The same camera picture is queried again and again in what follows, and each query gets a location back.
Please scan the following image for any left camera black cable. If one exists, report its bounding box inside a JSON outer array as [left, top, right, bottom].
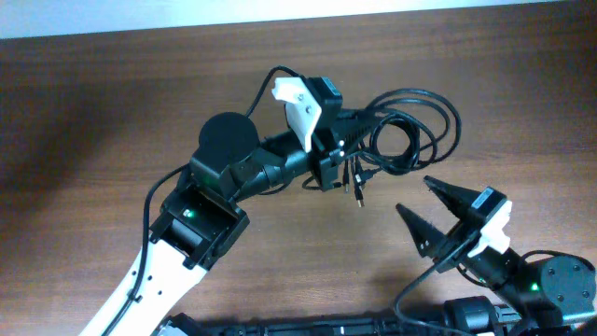
[[100, 64, 304, 336]]

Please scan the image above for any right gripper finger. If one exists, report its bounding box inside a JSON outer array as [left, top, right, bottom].
[[423, 175, 480, 222], [396, 203, 446, 259]]

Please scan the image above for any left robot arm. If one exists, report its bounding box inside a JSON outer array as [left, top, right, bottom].
[[82, 110, 380, 335]]

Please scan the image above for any black usb cable short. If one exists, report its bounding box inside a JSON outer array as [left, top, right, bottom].
[[349, 116, 421, 207]]

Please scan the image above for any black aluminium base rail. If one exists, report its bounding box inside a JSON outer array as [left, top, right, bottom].
[[150, 306, 571, 336]]

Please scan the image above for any camera black cable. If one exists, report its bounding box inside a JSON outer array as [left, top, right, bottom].
[[100, 64, 304, 336], [393, 237, 481, 336]]

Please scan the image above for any black usb cable long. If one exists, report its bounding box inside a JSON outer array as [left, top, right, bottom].
[[358, 88, 463, 175]]

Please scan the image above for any right camera black cable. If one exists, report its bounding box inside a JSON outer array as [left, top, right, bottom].
[[393, 237, 481, 336]]

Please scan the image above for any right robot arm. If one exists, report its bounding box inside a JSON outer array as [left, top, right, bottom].
[[396, 175, 596, 333]]

